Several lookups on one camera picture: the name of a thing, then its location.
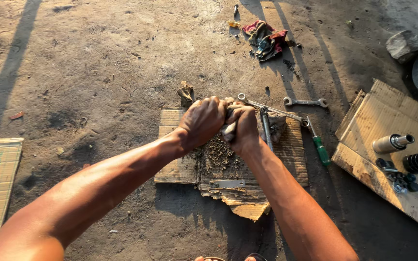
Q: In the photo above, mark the long combination wrench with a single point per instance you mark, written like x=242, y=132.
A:
x=274, y=110

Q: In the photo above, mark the flat metal plate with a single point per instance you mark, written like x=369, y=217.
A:
x=227, y=183

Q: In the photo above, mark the person's right fingers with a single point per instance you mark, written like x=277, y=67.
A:
x=236, y=110

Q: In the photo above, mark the large cardboard sheet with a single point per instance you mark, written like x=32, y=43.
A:
x=365, y=166

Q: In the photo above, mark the silver cylindrical part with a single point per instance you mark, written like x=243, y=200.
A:
x=390, y=143

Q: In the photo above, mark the grey stone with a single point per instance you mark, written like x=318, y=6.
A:
x=405, y=45

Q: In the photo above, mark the person's sandalled feet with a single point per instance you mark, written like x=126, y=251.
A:
x=254, y=257

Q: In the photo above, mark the small metal part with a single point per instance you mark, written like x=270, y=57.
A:
x=229, y=129

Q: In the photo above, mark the small brown cloth scrap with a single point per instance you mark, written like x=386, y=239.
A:
x=185, y=94

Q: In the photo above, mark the grey crumpled rag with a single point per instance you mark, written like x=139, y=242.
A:
x=277, y=125

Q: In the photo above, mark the person's left hand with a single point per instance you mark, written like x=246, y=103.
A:
x=201, y=121

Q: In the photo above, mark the steel socket bar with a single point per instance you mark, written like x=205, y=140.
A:
x=266, y=127

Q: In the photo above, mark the yellow scrap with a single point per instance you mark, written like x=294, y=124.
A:
x=233, y=24

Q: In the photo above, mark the person's right hand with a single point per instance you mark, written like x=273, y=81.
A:
x=247, y=128

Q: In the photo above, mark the heap of small bolts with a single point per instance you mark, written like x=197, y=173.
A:
x=399, y=177

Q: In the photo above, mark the red and blue cloth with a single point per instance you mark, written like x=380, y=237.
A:
x=267, y=40

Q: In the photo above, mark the small metal bolt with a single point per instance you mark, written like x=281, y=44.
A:
x=236, y=9

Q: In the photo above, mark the heap of metal grit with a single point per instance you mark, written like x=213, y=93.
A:
x=219, y=152

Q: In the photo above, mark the torn greasy cardboard sheet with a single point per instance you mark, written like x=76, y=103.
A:
x=288, y=159

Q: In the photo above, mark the short open-end wrench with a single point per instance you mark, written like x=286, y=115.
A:
x=305, y=102

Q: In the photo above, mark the person's left fingers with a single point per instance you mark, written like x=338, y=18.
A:
x=214, y=103

